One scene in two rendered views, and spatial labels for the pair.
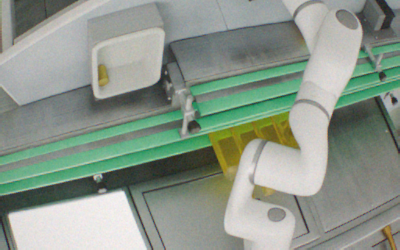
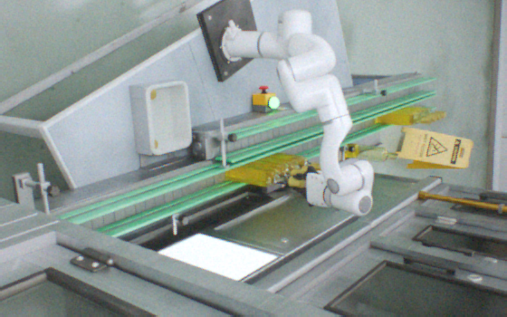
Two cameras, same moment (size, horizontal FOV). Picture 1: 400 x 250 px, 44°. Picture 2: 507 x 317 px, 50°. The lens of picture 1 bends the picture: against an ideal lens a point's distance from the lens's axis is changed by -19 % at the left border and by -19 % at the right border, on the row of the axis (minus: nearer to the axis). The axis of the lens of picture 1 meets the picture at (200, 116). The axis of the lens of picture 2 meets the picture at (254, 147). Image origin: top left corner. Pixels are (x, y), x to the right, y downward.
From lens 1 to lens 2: 137 cm
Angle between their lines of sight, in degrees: 48
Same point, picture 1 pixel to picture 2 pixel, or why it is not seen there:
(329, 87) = (302, 27)
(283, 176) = (308, 57)
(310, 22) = (270, 38)
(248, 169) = (286, 66)
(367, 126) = not seen: hidden behind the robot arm
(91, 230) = (190, 256)
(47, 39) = (100, 99)
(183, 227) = (260, 232)
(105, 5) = (138, 73)
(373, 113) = not seen: hidden behind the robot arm
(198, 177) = (246, 214)
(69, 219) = not seen: hidden behind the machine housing
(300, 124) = (299, 37)
